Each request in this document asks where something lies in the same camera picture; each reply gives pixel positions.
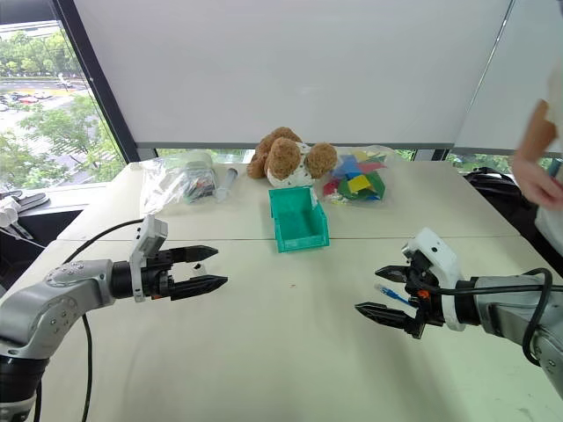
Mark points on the wide white roller blind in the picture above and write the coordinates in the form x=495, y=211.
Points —
x=286, y=66

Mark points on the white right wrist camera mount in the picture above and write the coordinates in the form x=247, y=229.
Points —
x=440, y=255

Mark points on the bag of coloured blocks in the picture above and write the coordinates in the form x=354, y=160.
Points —
x=358, y=180

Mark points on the black side desk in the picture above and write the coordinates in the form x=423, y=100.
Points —
x=35, y=237

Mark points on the white device on desk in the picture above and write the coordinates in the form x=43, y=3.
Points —
x=8, y=213

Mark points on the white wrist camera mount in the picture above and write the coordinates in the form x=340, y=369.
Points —
x=149, y=233
x=440, y=255

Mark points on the narrow white roller blind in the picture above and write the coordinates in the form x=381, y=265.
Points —
x=510, y=79

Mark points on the brown teddy bear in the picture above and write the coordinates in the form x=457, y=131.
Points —
x=281, y=154

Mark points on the black backpack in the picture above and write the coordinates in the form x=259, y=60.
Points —
x=501, y=193

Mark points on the clear bag with jar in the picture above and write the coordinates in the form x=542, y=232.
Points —
x=189, y=184

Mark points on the clear plastic syringe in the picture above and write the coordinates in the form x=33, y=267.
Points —
x=226, y=184

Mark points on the black window frame post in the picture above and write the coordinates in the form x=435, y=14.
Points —
x=99, y=83

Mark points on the person's bare forearm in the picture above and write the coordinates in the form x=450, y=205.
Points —
x=537, y=132

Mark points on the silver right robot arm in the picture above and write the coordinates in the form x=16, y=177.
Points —
x=501, y=310

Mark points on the person's bare hand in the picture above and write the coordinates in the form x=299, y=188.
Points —
x=536, y=180

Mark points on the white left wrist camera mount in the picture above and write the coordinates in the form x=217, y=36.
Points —
x=149, y=233

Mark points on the green plastic storage bin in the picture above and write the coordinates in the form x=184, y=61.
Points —
x=299, y=220

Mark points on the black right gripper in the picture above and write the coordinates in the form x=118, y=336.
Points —
x=429, y=307

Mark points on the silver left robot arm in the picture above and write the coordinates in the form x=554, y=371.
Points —
x=41, y=303

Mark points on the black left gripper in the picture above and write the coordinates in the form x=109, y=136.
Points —
x=157, y=281

